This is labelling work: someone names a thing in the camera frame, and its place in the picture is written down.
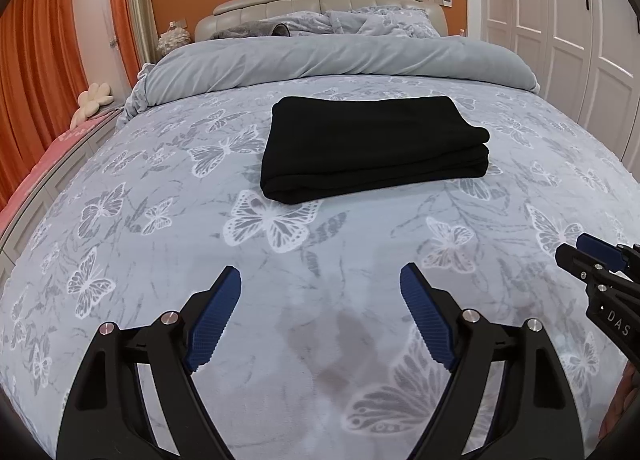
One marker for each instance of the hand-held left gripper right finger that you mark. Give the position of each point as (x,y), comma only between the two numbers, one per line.
(430,320)

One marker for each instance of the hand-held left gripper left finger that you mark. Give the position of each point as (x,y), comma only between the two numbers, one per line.
(215,325)

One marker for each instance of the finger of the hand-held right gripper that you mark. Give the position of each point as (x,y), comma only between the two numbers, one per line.
(600,251)
(575,260)

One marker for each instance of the black pants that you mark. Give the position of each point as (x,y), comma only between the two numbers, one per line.
(365,149)

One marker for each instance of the person's right hand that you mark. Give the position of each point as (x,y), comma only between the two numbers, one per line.
(625,400)

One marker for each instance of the butterfly print blanket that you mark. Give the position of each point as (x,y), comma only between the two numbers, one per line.
(150,240)

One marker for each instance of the white wardrobe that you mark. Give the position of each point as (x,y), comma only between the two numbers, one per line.
(550,39)

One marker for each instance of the pink mat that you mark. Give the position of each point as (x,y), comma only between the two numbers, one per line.
(45,159)

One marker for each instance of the cream flower-shaped pillow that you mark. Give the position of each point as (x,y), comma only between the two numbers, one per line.
(95,97)

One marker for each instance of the grey duvet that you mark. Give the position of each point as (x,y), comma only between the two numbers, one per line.
(325,57)

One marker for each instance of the white coral ornament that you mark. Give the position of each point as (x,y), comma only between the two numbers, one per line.
(174,38)

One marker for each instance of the grey patterned pillow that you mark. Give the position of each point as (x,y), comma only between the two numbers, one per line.
(300,22)
(390,23)

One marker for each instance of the orange curtain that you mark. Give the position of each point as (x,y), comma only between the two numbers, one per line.
(125,14)
(30,64)

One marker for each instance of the beige padded headboard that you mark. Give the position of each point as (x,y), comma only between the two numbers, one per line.
(270,4)

